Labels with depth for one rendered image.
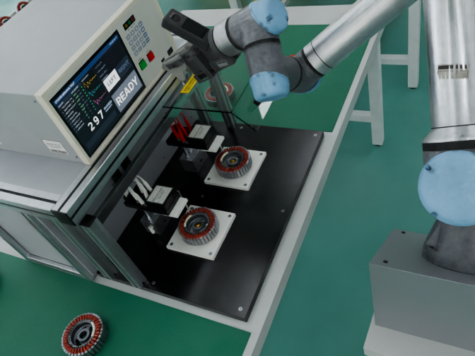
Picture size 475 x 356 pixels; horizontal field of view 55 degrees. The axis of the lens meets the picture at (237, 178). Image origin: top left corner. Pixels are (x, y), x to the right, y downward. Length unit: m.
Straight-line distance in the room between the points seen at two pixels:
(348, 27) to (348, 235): 1.30
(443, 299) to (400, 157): 1.55
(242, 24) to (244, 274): 0.60
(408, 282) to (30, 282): 1.07
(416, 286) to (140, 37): 0.84
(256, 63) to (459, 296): 0.55
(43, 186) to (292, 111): 0.84
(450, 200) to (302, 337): 1.26
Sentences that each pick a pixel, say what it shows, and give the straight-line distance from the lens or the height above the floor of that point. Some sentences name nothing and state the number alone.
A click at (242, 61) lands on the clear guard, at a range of 1.29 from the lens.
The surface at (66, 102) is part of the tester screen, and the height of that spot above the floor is 1.27.
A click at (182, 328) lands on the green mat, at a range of 1.18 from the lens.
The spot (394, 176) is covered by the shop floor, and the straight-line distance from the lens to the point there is 2.31.
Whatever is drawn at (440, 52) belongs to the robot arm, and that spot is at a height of 1.31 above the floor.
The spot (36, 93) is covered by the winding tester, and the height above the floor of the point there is 1.32.
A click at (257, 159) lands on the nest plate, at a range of 1.39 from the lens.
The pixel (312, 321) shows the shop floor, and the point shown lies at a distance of 1.93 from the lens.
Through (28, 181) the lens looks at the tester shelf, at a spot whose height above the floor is 1.11.
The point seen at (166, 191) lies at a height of 0.92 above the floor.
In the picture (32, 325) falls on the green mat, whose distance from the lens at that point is 1.42.
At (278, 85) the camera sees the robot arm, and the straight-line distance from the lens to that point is 0.90.
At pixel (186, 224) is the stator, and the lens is 1.27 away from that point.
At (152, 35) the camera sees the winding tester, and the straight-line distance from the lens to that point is 1.24.
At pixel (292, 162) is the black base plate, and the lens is 1.37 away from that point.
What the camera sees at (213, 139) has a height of 0.88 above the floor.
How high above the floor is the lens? 1.75
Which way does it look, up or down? 45 degrees down
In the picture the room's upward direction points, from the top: 22 degrees counter-clockwise
